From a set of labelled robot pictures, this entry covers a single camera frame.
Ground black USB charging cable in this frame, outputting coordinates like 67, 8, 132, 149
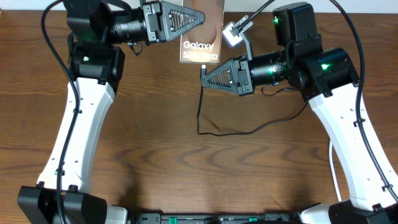
196, 64, 309, 137

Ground Galaxy S25 Ultra smartphone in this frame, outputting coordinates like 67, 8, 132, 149
180, 0, 224, 64

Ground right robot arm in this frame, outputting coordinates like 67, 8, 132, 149
200, 2, 397, 223

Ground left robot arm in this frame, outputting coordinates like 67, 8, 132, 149
17, 0, 205, 223

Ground white power strip cord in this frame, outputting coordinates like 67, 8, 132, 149
328, 139, 343, 202

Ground black left camera cable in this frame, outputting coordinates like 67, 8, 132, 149
40, 0, 82, 224

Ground black camera cable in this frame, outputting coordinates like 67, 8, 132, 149
40, 0, 82, 224
329, 0, 398, 202

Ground black right camera cable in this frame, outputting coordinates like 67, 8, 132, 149
329, 0, 398, 202

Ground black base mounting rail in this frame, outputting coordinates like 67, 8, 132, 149
129, 213, 299, 224

